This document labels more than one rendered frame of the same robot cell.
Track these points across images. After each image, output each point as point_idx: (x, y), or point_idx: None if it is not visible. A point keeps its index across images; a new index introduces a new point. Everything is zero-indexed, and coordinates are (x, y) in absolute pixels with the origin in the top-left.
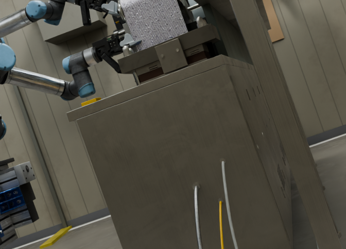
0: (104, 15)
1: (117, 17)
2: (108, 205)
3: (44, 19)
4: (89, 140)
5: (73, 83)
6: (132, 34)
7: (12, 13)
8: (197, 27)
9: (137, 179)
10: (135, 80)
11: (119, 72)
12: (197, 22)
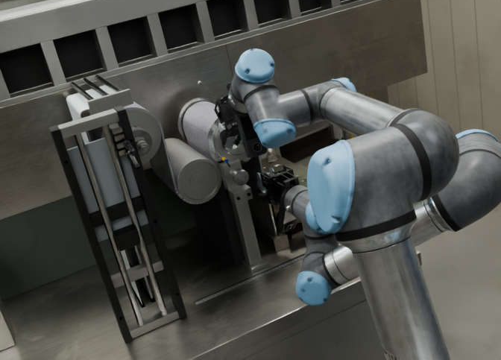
0: (137, 162)
1: (235, 147)
2: None
3: (294, 128)
4: None
5: (334, 247)
6: (262, 171)
7: (361, 94)
8: (274, 159)
9: None
10: (180, 291)
11: (294, 226)
12: (274, 153)
